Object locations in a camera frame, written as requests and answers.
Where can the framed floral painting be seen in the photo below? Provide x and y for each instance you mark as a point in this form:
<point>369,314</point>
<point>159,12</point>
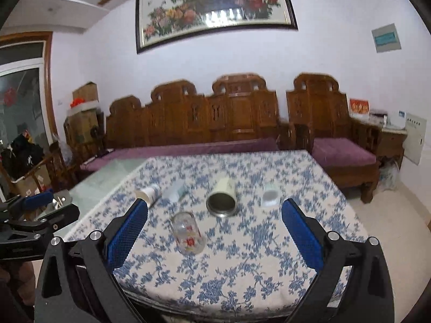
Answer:
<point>159,22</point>

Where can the cream steel-lined thermos cup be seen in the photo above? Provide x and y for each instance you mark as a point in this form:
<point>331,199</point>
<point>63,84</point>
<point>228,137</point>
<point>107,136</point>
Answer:
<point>222,201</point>

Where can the stacked cardboard boxes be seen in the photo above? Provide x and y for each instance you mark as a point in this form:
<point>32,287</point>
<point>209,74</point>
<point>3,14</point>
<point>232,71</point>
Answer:
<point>84,125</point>

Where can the carved wooden armchair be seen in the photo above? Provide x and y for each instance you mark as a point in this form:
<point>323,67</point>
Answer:
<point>317,109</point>

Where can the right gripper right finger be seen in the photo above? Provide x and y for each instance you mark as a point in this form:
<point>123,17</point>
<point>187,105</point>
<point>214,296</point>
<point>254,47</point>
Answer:
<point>352,281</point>

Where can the wooden framed door window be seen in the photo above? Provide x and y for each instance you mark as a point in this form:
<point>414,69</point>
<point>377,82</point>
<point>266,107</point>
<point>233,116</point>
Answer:
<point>26,97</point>

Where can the wooden chair at left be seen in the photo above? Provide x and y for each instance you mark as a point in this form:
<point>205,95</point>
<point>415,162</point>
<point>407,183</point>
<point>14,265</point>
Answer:
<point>53,172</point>

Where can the carved wooden sofa bench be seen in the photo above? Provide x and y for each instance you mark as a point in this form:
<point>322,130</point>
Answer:
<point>240,108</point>

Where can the white striped paper cup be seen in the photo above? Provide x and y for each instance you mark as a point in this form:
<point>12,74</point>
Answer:
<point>149,194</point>

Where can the red card on side table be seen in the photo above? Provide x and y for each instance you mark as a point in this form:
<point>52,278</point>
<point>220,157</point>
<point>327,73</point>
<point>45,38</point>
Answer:
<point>359,106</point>

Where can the purple armchair cushion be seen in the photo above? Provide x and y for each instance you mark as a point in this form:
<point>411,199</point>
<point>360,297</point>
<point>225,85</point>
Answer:
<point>340,152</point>

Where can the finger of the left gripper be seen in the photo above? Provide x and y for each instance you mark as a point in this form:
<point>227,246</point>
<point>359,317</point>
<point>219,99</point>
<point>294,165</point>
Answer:
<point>50,216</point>
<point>21,204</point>

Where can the white wall panel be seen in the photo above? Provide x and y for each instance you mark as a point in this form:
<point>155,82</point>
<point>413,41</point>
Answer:
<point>416,128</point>

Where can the blue floral tablecloth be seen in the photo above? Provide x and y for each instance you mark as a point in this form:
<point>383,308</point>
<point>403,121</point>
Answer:
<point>250,268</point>

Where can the purple sofa cushion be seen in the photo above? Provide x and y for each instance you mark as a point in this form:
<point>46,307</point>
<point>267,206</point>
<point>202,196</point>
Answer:
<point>255,145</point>

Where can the wooden side table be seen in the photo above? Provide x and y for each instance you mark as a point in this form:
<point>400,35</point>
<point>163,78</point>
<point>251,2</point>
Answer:
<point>386,139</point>

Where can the grey wall electrical box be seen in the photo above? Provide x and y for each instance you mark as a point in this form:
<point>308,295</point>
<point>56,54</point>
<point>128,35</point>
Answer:
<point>386,38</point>

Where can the translucent plastic cup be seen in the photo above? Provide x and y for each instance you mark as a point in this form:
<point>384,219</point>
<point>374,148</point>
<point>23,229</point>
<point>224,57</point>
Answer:
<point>175,191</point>

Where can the glass cup with red flowers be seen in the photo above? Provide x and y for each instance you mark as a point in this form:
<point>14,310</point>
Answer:
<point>186,232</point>

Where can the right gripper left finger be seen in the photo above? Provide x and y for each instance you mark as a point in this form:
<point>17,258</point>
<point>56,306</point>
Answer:
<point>76,282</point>

